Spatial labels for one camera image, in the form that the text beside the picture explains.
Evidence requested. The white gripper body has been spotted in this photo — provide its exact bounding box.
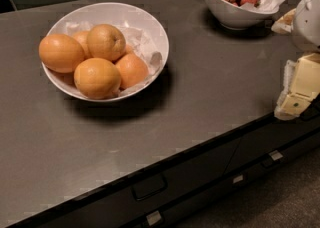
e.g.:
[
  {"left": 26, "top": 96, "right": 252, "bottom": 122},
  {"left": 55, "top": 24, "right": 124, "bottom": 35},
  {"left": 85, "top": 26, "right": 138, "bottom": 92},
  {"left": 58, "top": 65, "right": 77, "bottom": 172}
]
[{"left": 292, "top": 0, "right": 320, "bottom": 52}]

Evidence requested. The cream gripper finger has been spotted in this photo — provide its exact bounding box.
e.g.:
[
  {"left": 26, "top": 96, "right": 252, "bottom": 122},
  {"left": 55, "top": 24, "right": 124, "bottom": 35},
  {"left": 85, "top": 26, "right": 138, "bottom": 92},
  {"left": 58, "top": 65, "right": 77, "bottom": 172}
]
[
  {"left": 274, "top": 53, "right": 320, "bottom": 120},
  {"left": 271, "top": 9, "right": 296, "bottom": 34}
]

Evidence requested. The white bowl with strawberries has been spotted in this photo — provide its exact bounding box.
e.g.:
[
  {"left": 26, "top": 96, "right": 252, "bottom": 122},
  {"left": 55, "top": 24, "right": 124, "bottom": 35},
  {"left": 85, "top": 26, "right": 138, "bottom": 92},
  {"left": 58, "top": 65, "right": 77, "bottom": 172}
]
[{"left": 197, "top": 0, "right": 280, "bottom": 31}]

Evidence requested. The white paper in orange bowl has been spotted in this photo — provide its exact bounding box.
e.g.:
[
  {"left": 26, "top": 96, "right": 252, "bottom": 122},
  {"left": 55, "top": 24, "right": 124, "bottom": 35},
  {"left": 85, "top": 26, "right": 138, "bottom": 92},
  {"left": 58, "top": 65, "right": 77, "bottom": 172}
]
[{"left": 50, "top": 21, "right": 169, "bottom": 103}]

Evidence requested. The white bowl with oranges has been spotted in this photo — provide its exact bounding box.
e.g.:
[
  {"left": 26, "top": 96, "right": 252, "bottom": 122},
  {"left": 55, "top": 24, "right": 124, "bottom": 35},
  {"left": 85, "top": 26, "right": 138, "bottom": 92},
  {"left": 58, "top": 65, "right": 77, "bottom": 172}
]
[{"left": 40, "top": 2, "right": 170, "bottom": 103}]

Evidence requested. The back hidden orange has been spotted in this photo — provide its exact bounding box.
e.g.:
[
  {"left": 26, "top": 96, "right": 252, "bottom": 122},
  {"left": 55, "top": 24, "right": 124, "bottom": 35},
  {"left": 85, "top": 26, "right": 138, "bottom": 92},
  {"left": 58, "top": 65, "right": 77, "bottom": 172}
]
[{"left": 72, "top": 30, "right": 92, "bottom": 59}]

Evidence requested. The black right drawer front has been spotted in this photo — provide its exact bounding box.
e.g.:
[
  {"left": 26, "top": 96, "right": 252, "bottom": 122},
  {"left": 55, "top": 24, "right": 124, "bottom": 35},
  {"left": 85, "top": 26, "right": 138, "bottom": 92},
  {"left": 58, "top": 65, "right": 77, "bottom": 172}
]
[{"left": 225, "top": 117, "right": 320, "bottom": 173}]

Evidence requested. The black drawer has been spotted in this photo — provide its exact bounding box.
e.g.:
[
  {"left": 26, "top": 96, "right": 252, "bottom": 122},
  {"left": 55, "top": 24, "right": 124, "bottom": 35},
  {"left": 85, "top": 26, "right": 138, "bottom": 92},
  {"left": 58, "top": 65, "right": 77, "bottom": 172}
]
[
  {"left": 131, "top": 155, "right": 320, "bottom": 228},
  {"left": 225, "top": 117, "right": 320, "bottom": 173},
  {"left": 19, "top": 139, "right": 239, "bottom": 228}
]

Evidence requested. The black lower drawer front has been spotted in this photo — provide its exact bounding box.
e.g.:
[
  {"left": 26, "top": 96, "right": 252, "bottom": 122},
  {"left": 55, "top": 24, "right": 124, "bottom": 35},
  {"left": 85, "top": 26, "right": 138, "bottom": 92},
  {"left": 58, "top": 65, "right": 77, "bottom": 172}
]
[{"left": 131, "top": 155, "right": 320, "bottom": 228}]

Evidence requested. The black upper drawer front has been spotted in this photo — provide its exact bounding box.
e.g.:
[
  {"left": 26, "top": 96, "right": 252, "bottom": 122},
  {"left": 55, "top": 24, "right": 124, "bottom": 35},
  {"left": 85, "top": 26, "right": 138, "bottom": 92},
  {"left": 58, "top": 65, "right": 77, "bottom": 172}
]
[{"left": 19, "top": 139, "right": 239, "bottom": 228}]

